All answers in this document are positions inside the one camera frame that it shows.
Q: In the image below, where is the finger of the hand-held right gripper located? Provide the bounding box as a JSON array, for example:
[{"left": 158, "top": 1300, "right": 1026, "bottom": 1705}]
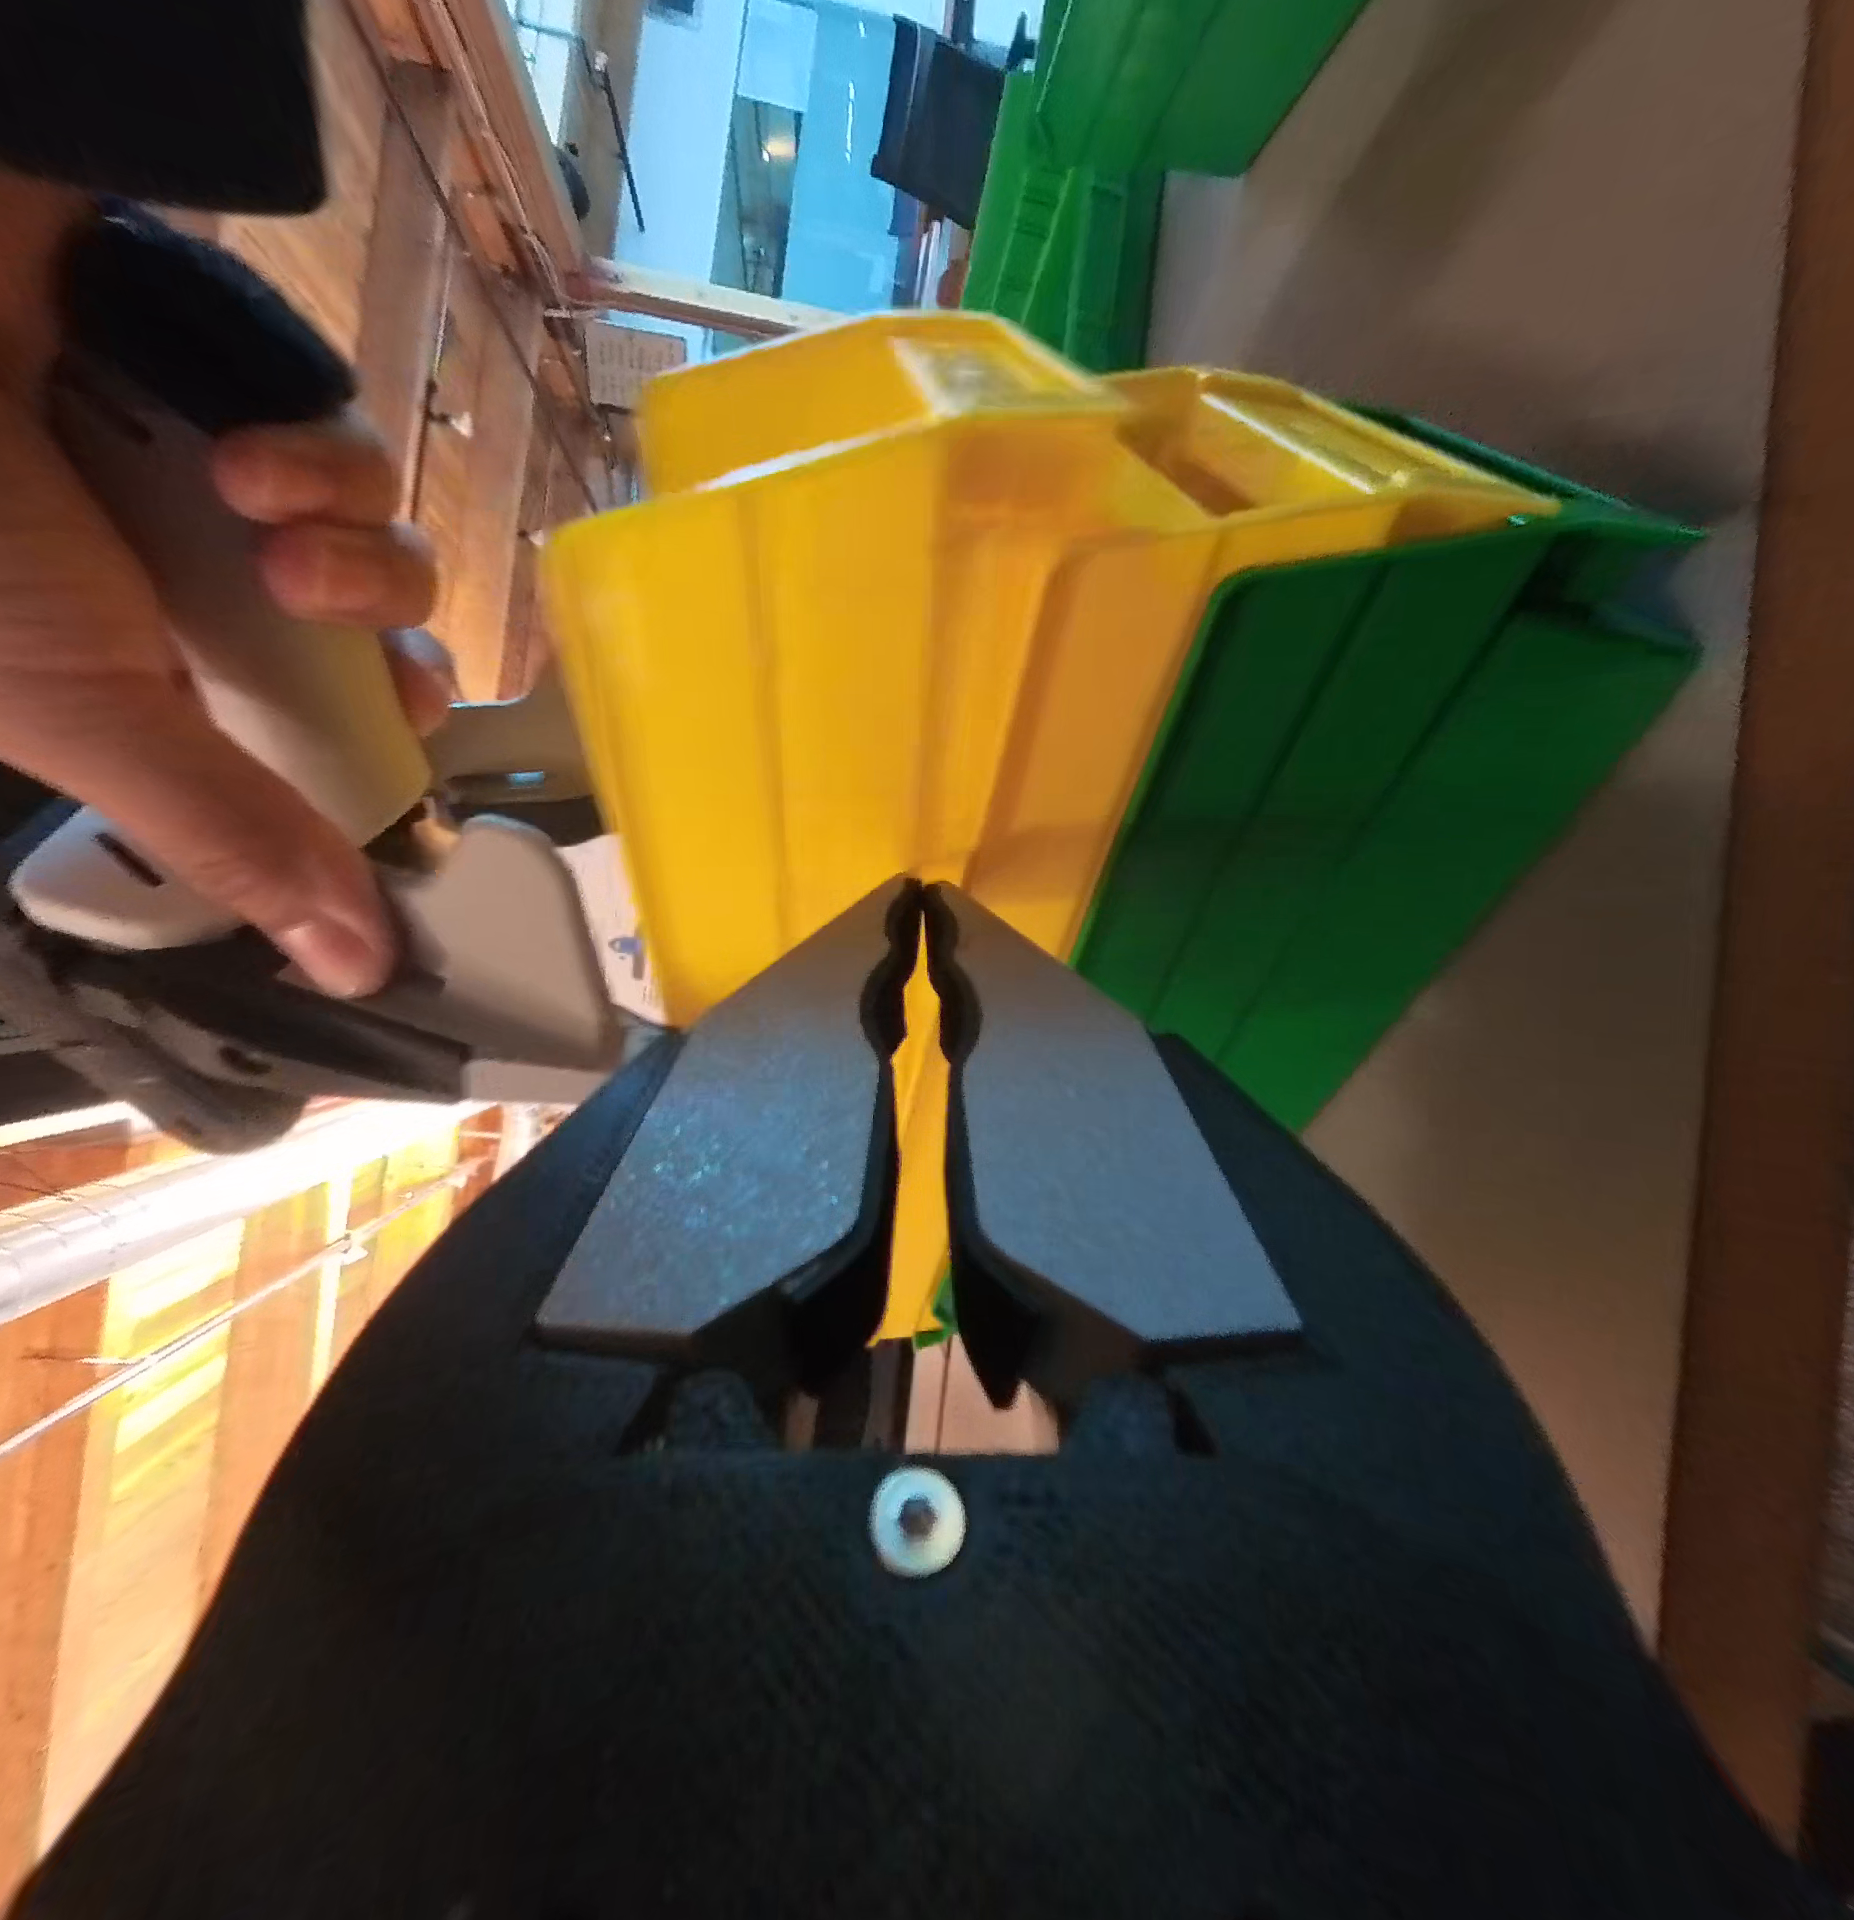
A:
[
  {"left": 413, "top": 682, "right": 595, "bottom": 808},
  {"left": 394, "top": 816, "right": 662, "bottom": 1108}
]

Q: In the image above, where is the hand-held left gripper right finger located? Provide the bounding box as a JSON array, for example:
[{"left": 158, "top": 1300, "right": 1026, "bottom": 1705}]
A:
[{"left": 923, "top": 878, "right": 1308, "bottom": 1422}]

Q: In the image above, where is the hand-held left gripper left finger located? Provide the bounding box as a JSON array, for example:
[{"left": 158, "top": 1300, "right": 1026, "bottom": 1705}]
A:
[{"left": 533, "top": 873, "right": 929, "bottom": 1403}]

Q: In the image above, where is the yellow plastic bin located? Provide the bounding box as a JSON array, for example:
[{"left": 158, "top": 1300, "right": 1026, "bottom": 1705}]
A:
[{"left": 540, "top": 306, "right": 1560, "bottom": 1344}]

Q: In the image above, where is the green plastic bin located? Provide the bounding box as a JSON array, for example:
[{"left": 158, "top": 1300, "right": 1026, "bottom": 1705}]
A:
[
  {"left": 959, "top": 66, "right": 1175, "bottom": 362},
  {"left": 926, "top": 395, "right": 1710, "bottom": 1338},
  {"left": 1023, "top": 0, "right": 1371, "bottom": 179}
]

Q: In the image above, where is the person's right hand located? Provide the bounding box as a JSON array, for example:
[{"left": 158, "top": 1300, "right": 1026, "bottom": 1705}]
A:
[{"left": 0, "top": 156, "right": 455, "bottom": 999}]

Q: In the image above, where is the grey metal pipe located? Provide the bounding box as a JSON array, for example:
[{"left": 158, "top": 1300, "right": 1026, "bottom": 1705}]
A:
[{"left": 0, "top": 1139, "right": 480, "bottom": 1344}]

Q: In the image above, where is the black monitor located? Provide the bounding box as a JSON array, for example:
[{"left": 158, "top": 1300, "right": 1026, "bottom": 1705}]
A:
[{"left": 870, "top": 14, "right": 1021, "bottom": 229}]

